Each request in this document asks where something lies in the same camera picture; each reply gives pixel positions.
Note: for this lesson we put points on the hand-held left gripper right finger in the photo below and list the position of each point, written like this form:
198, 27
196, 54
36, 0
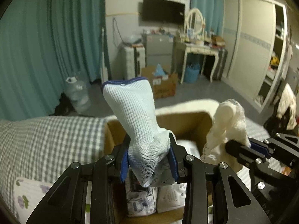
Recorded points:
174, 166

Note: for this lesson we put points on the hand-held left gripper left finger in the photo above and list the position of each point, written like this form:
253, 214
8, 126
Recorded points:
123, 166

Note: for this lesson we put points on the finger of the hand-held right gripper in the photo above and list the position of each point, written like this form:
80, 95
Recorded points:
236, 149
259, 147

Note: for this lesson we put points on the white sock with blue trim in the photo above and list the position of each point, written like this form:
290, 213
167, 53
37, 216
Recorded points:
135, 121

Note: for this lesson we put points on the white printed soft packet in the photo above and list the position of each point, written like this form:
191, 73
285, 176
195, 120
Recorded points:
170, 198

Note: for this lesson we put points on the floral printed soft packet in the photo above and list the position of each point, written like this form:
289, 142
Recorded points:
140, 203

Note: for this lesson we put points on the pile of hanging clothes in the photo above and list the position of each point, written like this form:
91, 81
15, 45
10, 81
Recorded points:
286, 102

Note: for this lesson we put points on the white folded blanket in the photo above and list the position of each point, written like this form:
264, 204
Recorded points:
186, 107

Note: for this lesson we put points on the printed cardboard floor box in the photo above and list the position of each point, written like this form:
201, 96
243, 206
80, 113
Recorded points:
163, 86

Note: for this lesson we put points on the clear water jug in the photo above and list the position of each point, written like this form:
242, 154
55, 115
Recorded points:
78, 93

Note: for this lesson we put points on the blue plastic basket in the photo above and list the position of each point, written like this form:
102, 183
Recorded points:
192, 74

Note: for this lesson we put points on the black floor bag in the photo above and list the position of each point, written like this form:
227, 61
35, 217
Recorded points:
62, 105

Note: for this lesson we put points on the dark striped suitcase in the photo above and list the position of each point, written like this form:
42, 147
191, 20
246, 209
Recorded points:
220, 63

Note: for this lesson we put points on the light blue bag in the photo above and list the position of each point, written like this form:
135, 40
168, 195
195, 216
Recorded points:
160, 71

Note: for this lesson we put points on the white floral quilt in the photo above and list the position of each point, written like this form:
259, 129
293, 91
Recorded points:
28, 191

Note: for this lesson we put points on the white sliding wardrobe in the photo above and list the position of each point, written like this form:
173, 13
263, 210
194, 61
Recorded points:
252, 46

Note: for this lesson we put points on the white ribbed suitcase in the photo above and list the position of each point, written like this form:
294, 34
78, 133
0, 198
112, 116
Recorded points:
130, 60

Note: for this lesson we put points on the white dressing table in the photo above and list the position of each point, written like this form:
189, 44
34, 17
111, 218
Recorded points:
193, 49

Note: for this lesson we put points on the small grey fridge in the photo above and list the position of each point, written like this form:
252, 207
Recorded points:
158, 49

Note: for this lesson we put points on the clear plastic bag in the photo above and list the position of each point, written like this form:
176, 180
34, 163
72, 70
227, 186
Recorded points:
130, 39

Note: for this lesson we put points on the white oval vanity mirror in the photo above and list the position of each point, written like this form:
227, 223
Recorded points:
195, 21

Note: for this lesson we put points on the narrow teal curtain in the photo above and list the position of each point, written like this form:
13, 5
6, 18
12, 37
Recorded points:
205, 4

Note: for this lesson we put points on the wide teal curtain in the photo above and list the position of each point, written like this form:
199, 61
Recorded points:
46, 39

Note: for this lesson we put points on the black wall television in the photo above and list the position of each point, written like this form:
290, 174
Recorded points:
163, 10

